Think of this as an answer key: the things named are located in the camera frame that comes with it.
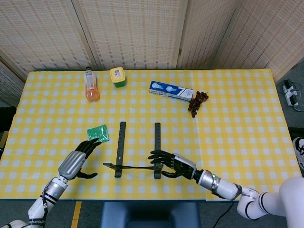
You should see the green container with yellow lid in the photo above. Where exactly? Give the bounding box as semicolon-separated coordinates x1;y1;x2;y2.
109;67;127;88

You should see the black folding stand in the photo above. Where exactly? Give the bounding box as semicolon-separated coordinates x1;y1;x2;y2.
103;122;164;179

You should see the white power cable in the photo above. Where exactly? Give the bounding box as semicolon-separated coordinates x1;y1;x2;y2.
291;82;304;112

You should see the woven folding screen panel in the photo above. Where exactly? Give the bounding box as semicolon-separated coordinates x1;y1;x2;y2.
0;60;27;102
177;0;238;70
213;0;304;83
0;0;98;83
71;0;190;71

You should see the blue white toothpaste box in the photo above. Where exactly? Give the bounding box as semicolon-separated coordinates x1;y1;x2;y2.
149;80;194;103

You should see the green tea packet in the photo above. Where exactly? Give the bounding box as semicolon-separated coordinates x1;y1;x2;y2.
86;124;111;144

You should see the orange drink plastic bottle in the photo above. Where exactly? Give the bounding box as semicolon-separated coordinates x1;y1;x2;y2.
83;66;101;103

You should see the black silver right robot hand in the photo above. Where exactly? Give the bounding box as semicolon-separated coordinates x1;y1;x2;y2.
147;150;198;180

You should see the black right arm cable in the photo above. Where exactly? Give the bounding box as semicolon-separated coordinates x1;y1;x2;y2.
212;200;236;228

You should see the yellow white checked tablecloth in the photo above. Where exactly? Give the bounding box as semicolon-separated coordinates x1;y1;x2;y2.
0;68;304;202

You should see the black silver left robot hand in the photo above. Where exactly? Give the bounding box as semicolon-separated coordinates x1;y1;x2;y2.
57;137;102;181

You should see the dark red grape bunch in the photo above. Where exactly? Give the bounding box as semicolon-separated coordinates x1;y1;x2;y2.
188;91;209;118

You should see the yellow floor tape strip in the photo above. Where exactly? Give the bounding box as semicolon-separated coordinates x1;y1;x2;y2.
70;201;83;228

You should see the white black sneaker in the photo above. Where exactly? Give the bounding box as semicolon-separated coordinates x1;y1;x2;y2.
292;137;304;171

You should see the white power strip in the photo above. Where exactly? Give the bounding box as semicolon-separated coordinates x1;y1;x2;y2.
282;80;299;107

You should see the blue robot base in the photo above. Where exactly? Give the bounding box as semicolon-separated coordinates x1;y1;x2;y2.
99;201;202;228

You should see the black bulky object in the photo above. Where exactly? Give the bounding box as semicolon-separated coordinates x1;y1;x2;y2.
0;106;17;133

